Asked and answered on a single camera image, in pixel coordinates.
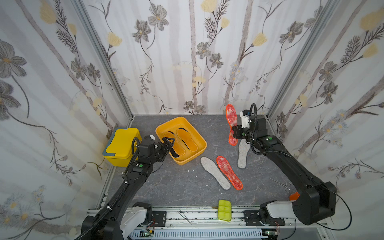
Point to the green compartment box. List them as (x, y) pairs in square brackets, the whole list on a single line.
[(225, 210)]

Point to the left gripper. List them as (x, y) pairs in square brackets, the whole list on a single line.
[(165, 149)]

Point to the orange translucent insole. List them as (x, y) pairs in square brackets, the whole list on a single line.
[(187, 139), (172, 135)]

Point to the red patterned insole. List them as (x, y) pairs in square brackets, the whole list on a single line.
[(231, 117), (227, 170)]

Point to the aluminium rail frame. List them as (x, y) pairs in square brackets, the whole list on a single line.
[(207, 218)]

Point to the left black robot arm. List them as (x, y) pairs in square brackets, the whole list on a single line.
[(112, 222)]

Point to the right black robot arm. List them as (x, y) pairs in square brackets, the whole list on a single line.
[(317, 199)]

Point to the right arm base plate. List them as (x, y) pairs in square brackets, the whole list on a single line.
[(255, 219)]

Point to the yellow lidded box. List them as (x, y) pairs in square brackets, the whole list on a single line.
[(118, 150)]

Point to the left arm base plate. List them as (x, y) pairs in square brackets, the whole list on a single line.
[(158, 219)]

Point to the grey felt insole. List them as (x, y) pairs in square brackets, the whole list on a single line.
[(213, 169), (244, 148)]

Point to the orange cylindrical container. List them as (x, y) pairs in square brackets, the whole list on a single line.
[(294, 196)]

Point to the yellow plastic storage tray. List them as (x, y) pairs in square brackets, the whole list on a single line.
[(189, 138)]

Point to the white slotted cable duct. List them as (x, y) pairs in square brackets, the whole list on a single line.
[(199, 234)]

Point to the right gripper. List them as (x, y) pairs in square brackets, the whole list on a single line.
[(237, 131)]

